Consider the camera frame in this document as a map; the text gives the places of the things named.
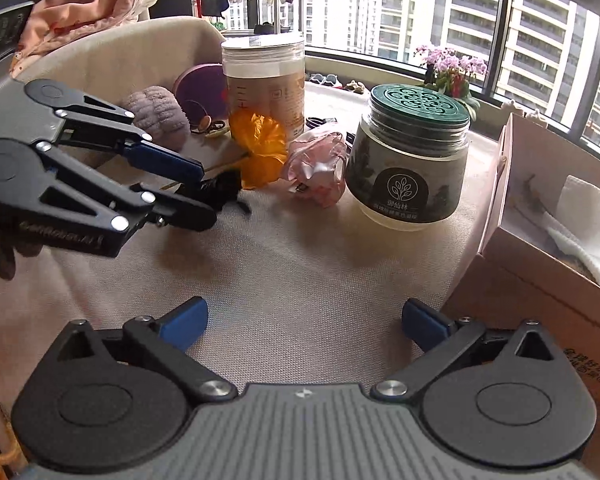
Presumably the orange plastic bag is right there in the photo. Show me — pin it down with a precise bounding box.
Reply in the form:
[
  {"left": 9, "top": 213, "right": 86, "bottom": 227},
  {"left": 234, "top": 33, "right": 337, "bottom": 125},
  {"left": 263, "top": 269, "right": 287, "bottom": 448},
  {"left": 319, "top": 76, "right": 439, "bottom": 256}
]
[{"left": 229, "top": 110, "right": 290, "bottom": 190}]

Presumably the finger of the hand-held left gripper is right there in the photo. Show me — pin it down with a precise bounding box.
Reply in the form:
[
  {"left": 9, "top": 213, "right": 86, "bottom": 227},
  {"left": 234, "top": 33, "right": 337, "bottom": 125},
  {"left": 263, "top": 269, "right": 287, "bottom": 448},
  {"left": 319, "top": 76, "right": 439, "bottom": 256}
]
[
  {"left": 17, "top": 141, "right": 218, "bottom": 259},
  {"left": 55, "top": 92, "right": 206, "bottom": 184}
]

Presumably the beige tablecloth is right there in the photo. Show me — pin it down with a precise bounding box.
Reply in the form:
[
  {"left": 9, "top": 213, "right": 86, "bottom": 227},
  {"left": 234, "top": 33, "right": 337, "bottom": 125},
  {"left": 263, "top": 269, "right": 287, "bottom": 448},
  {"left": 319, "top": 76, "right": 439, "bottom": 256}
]
[{"left": 0, "top": 80, "right": 506, "bottom": 461}]

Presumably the beige sofa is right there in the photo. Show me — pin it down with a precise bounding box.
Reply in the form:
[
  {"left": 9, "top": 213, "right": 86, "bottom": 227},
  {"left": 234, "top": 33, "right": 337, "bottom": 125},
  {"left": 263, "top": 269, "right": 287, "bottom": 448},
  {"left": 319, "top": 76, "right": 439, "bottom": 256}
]
[{"left": 10, "top": 16, "right": 227, "bottom": 111}]

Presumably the purple fruit-shaped sponge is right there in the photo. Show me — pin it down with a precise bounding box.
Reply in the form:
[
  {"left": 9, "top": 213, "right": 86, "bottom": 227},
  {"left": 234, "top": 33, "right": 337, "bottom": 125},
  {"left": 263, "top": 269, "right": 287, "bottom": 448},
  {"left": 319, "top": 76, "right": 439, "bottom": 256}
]
[{"left": 172, "top": 63, "right": 229, "bottom": 121}]

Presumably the tall clear plastic jar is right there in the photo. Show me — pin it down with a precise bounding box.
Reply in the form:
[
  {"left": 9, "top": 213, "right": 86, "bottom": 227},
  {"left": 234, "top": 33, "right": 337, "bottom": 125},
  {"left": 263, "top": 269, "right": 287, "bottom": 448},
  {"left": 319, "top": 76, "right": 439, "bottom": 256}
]
[{"left": 221, "top": 34, "right": 307, "bottom": 161}]

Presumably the white shelf rack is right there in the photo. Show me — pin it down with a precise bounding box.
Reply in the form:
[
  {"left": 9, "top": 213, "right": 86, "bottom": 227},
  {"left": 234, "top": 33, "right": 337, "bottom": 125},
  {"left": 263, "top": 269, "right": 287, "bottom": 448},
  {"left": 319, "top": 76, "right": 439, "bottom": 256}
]
[{"left": 227, "top": 0, "right": 308, "bottom": 46}]

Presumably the white cloth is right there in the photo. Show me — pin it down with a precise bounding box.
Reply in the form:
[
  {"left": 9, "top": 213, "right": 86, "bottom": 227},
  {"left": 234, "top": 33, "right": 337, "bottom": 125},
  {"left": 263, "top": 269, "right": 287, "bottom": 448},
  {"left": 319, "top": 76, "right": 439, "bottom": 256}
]
[{"left": 545, "top": 175, "right": 600, "bottom": 291}]

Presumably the mauve fuzzy plush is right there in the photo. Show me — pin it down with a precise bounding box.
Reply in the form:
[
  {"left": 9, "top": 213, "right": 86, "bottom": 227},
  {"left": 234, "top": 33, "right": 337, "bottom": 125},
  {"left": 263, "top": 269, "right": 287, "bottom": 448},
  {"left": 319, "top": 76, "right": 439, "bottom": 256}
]
[{"left": 121, "top": 86, "right": 190, "bottom": 151}]

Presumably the green-lid glass jar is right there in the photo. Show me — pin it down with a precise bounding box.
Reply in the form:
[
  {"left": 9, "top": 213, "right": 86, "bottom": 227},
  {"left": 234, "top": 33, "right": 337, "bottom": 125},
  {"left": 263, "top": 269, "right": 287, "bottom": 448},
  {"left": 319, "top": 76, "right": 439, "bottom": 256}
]
[{"left": 344, "top": 82, "right": 472, "bottom": 232}]

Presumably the brown cardboard box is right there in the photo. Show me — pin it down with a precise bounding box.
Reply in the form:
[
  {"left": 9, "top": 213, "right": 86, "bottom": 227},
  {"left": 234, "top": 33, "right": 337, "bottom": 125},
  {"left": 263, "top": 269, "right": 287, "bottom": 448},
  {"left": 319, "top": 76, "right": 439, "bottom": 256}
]
[{"left": 440, "top": 112, "right": 600, "bottom": 411}]

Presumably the potted flowering plant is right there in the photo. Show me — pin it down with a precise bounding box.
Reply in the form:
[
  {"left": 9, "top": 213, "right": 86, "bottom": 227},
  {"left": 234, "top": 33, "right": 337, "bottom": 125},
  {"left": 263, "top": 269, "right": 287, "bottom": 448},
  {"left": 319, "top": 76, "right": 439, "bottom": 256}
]
[{"left": 412, "top": 44, "right": 488, "bottom": 121}]

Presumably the pink cloth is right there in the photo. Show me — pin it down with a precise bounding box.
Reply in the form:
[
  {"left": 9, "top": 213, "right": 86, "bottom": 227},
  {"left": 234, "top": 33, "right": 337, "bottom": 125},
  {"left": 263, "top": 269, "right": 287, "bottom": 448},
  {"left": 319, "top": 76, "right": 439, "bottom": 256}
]
[{"left": 10, "top": 0, "right": 161, "bottom": 78}]

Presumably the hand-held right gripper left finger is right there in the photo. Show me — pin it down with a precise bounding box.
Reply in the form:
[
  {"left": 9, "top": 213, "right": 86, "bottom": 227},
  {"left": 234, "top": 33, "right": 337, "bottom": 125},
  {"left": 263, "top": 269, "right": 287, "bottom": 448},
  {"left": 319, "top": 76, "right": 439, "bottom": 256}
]
[{"left": 55, "top": 296, "right": 238, "bottom": 404}]

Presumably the yellow yarn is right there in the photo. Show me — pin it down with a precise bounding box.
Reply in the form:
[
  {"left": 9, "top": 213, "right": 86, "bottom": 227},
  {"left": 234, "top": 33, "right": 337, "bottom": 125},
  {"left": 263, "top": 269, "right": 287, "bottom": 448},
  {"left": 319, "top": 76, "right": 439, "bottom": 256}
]
[{"left": 0, "top": 400, "right": 28, "bottom": 476}]

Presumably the hair tie with beige bead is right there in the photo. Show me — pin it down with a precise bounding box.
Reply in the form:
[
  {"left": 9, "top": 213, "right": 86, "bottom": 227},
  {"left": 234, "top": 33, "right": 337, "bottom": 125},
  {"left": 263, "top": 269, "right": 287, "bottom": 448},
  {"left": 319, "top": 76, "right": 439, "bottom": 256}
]
[{"left": 190, "top": 115, "right": 231, "bottom": 139}]

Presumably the pink plastic wrapper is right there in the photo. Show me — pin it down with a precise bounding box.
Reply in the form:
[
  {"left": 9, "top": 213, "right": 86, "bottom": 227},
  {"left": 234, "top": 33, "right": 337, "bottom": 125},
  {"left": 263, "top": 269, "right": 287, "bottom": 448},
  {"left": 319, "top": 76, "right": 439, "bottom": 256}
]
[{"left": 280, "top": 127, "right": 351, "bottom": 207}]

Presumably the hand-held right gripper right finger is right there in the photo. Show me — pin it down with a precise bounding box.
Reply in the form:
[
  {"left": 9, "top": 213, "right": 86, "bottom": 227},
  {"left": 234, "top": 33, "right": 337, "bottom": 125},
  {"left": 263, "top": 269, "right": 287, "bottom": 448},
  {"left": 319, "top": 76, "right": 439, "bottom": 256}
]
[{"left": 370, "top": 298, "right": 561, "bottom": 404}]

